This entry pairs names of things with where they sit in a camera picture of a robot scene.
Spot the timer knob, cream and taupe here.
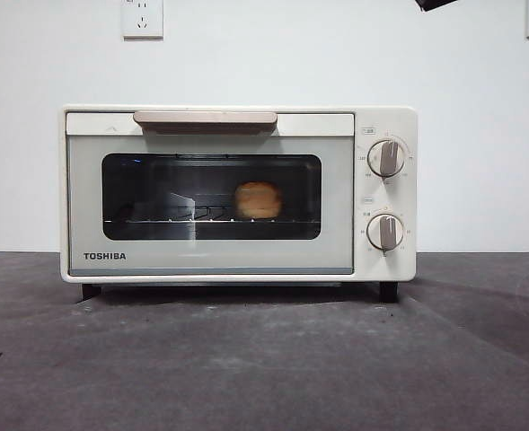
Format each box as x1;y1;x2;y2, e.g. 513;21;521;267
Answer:
366;213;405;251

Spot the temperature knob, cream and taupe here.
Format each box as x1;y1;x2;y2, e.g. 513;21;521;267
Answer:
366;138;406;178

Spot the metal wire oven rack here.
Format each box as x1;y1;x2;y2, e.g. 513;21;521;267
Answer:
104;204;320;224

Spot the glass oven door with handle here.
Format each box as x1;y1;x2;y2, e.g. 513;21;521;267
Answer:
66;110;356;277

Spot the orange-brown bread loaf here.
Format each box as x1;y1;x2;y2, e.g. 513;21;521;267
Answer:
233;180;285;220

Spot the cream white toaster oven body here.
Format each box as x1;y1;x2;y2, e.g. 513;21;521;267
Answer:
61;105;419;303

